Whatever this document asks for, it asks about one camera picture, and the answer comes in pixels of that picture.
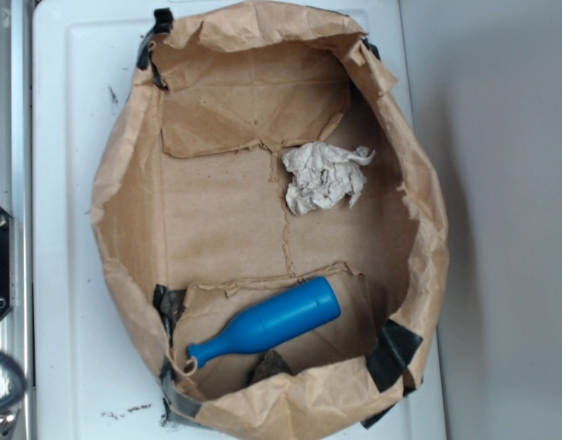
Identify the white paper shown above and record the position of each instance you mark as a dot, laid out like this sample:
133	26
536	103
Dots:
323	175

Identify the brown paper bag tray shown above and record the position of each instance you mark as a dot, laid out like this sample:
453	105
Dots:
190	194

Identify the blue plastic bottle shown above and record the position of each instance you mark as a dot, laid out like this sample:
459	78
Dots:
271	323

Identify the black tape strip lower left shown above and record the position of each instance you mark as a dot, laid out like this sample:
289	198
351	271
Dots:
180	409

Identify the black tape strip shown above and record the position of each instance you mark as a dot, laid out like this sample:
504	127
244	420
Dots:
162	27
180	409
392	355

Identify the dark rock piece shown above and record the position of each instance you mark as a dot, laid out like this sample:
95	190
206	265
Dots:
271	364

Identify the black tape strip right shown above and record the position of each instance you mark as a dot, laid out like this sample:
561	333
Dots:
392	355

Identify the black tape strip upper left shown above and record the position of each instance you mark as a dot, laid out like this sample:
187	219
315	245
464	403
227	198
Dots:
162	27

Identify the aluminium frame rail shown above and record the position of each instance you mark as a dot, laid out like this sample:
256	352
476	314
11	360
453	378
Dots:
16	312

